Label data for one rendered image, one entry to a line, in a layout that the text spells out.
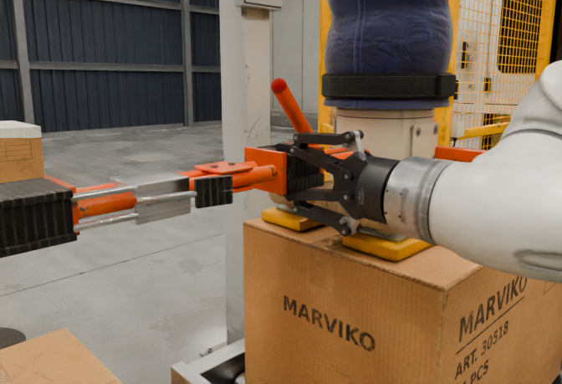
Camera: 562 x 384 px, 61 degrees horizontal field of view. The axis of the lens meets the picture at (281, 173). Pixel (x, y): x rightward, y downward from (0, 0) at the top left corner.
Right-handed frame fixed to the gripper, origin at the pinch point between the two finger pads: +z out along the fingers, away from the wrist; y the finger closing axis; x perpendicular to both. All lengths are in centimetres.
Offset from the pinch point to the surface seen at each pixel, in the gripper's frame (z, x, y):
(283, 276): 5.9, 7.2, 20.7
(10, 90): 1049, 237, 23
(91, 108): 1048, 401, 66
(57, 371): 58, -15, 55
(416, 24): -8.3, 21.1, -20.8
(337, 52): 2.9, 16.0, -16.8
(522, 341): -23, 39, 33
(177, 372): 30, 0, 48
